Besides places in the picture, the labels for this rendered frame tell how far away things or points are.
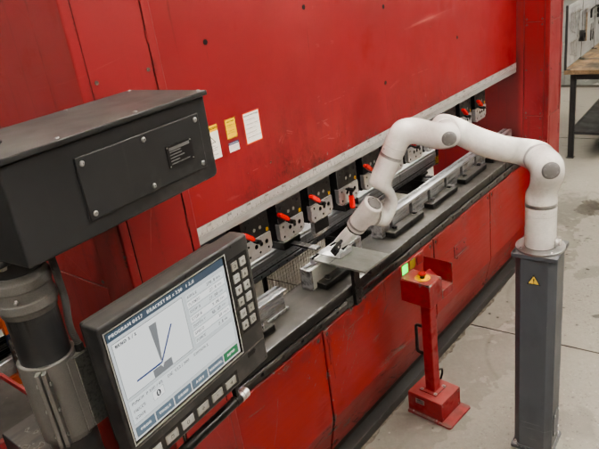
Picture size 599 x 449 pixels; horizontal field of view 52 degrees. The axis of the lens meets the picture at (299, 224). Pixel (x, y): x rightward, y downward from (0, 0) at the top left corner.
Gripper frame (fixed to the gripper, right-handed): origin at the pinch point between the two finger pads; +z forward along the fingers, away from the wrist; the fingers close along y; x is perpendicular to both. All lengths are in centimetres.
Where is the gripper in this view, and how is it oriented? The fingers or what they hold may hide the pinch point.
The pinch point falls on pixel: (339, 248)
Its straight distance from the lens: 266.5
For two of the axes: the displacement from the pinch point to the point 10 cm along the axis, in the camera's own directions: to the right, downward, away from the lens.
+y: -6.2, 3.8, -6.9
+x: 6.7, 7.1, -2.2
